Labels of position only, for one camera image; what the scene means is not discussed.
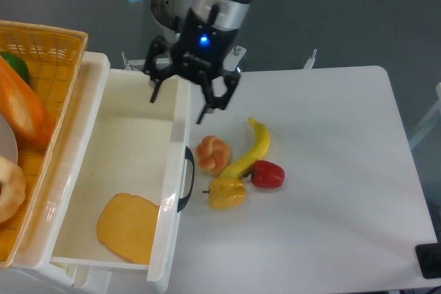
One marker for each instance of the black device at edge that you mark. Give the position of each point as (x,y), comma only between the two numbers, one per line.
(428,256)

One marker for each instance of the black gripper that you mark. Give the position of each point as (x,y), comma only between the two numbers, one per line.
(197,56)

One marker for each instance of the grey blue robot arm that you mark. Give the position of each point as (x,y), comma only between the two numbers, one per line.
(233,13)

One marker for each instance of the white drawer cabinet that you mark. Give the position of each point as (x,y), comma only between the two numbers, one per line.
(33,270)

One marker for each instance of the white upper drawer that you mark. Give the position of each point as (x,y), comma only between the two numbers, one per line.
(138,146)

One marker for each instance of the yellow bell pepper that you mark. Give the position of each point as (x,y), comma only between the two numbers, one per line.
(225,193)

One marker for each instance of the orange woven basket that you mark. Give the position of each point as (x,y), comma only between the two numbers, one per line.
(53,56)

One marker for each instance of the orange bread slice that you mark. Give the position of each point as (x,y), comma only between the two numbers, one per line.
(127,226)

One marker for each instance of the red bell pepper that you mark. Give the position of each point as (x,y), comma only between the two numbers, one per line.
(267,175)

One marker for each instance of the white plate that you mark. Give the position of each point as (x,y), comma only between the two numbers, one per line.
(8,143)

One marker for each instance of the yellow banana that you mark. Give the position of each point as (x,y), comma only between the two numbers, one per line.
(257,152)

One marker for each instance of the braided bread roll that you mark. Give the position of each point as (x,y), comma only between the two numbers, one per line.
(213,155)

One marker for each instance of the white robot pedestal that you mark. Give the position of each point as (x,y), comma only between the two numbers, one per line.
(167,13)

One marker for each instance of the green fruit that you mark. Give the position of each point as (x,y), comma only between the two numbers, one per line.
(18,65)

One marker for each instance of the orange baguette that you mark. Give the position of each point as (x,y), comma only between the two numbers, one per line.
(20,101)

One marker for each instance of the black drawer handle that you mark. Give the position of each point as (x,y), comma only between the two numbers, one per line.
(188,177)

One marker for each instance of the beige bagel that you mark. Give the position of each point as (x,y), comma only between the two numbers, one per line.
(12,188)

